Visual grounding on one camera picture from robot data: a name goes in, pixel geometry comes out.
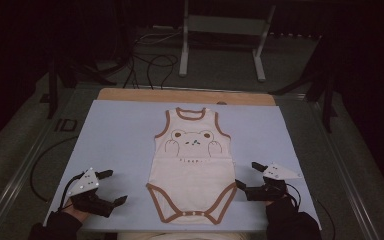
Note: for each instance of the person's right hand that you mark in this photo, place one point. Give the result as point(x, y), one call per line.
point(275, 202)

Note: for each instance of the light blue table mat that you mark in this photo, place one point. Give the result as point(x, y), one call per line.
point(120, 143)

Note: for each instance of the cream baby bodysuit brown trim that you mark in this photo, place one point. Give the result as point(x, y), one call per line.
point(191, 176)

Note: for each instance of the metal floor rail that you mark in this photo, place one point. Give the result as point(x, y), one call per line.
point(20, 173)
point(343, 176)

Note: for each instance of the white metal stand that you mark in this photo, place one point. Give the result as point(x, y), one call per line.
point(226, 25)

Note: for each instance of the person's left hand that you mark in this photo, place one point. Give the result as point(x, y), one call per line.
point(75, 211)

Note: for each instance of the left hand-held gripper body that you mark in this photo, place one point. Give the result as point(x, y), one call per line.
point(88, 200)

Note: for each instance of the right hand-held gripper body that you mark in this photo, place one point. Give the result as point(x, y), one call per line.
point(270, 191)

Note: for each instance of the black metal stand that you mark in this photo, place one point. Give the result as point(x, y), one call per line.
point(328, 106)
point(52, 90)

